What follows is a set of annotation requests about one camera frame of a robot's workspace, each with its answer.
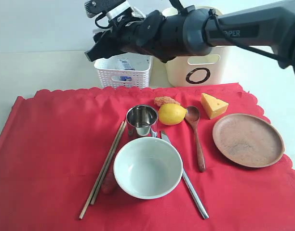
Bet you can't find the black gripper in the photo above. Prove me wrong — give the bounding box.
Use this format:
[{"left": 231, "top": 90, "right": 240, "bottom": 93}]
[{"left": 84, "top": 20, "right": 148, "bottom": 62}]

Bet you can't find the blue white milk carton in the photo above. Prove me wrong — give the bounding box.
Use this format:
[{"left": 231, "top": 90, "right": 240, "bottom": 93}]
[{"left": 115, "top": 58, "right": 135, "bottom": 81}]

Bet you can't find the breaded fried nugget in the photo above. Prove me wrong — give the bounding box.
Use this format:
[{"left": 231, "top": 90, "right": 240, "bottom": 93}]
[{"left": 154, "top": 96, "right": 181, "bottom": 107}]

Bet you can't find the yellow lemon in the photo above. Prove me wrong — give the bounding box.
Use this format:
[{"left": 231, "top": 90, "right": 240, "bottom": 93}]
[{"left": 158, "top": 103, "right": 187, "bottom": 126}]

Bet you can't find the yellow cheese wedge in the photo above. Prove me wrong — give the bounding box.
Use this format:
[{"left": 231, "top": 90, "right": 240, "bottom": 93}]
[{"left": 201, "top": 93, "right": 229, "bottom": 119}]

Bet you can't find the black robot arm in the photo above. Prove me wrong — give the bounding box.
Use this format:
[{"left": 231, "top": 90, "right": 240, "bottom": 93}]
[{"left": 84, "top": 0, "right": 295, "bottom": 73}]

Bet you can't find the white perforated plastic basket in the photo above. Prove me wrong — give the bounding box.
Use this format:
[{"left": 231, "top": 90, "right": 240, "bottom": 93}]
[{"left": 94, "top": 53, "right": 153, "bottom": 89}]

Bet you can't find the stainless steel cup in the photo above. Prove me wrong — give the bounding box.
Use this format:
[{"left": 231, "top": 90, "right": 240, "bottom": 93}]
[{"left": 126, "top": 104, "right": 159, "bottom": 140}]

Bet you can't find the wooden chopstick right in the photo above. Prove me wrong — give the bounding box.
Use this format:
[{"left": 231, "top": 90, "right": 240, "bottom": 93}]
[{"left": 90, "top": 121, "right": 126, "bottom": 205}]

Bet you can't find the wooden chopstick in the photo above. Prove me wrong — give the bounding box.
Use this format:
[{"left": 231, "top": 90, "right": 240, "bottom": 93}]
[
  {"left": 79, "top": 121, "right": 126, "bottom": 219},
  {"left": 90, "top": 121, "right": 126, "bottom": 205}
]

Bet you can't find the cream plastic bin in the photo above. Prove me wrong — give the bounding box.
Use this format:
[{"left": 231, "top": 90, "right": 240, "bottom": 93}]
[{"left": 165, "top": 6, "right": 228, "bottom": 87}]

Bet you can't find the brown wooden spoon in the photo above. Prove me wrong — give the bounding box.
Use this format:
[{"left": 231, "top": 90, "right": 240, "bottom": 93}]
[{"left": 185, "top": 106, "right": 206, "bottom": 172}]

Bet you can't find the white ceramic bowl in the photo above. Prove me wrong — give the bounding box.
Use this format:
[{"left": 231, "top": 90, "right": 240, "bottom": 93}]
[{"left": 113, "top": 137, "right": 183, "bottom": 200}]

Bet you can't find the red strawberry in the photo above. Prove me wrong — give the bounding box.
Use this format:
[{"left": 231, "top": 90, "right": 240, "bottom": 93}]
[{"left": 101, "top": 172, "right": 117, "bottom": 194}]

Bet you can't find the wooden chopstick left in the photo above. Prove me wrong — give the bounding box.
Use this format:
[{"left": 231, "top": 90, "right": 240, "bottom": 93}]
[{"left": 79, "top": 121, "right": 126, "bottom": 219}]

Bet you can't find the brown wooden plate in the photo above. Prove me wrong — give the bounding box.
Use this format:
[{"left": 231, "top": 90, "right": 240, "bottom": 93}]
[{"left": 212, "top": 113, "right": 285, "bottom": 168}]

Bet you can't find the stainless steel knife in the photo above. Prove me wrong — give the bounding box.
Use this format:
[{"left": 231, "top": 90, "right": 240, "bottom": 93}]
[{"left": 160, "top": 131, "right": 209, "bottom": 219}]

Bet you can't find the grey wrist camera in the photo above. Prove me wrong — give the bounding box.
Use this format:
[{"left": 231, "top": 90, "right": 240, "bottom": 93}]
[{"left": 84, "top": 0, "right": 127, "bottom": 18}]

